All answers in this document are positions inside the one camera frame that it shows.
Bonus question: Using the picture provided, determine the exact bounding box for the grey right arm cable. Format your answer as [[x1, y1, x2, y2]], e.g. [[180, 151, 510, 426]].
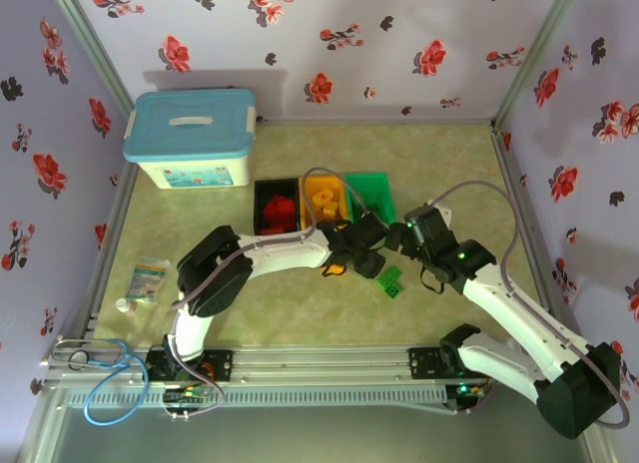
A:
[[428, 181, 631, 429]]

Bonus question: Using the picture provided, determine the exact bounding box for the white storage box blue lid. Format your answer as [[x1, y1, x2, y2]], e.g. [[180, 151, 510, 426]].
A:
[[123, 87, 259, 191]]

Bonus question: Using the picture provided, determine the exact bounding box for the aluminium frame post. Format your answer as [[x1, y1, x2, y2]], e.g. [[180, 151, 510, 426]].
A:
[[491, 0, 585, 128], [47, 0, 137, 116]]

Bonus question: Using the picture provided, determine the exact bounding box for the black plastic bin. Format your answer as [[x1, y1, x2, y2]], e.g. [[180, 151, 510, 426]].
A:
[[253, 178, 303, 236]]

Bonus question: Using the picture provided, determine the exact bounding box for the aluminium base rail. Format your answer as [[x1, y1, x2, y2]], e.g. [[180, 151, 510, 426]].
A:
[[42, 338, 595, 384]]

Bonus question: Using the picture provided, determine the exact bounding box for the wired controller board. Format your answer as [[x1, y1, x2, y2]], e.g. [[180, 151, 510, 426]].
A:
[[162, 386, 211, 420], [446, 380, 488, 417]]

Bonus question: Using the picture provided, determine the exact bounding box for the printed plastic packet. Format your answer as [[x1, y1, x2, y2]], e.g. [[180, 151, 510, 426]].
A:
[[125, 255, 172, 304]]

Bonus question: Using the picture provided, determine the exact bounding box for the yellow plastic bin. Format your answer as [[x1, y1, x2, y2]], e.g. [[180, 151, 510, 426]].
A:
[[299, 174, 353, 231]]

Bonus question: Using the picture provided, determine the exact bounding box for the grey slotted cable duct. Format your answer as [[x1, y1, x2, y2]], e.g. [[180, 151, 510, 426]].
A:
[[67, 385, 448, 409]]

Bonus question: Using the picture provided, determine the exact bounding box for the green plastic bin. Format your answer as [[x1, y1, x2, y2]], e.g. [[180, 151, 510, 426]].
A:
[[342, 172, 398, 228]]

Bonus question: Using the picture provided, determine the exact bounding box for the aluminium side rail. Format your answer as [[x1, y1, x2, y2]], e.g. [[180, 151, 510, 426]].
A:
[[88, 161, 139, 334], [490, 123, 568, 342]]

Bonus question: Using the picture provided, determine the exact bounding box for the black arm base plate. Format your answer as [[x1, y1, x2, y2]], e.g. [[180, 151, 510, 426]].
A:
[[147, 347, 235, 384], [407, 346, 500, 382]]

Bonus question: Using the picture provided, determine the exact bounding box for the blue stethoscope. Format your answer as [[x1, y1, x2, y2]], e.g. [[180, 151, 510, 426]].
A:
[[47, 336, 151, 427]]

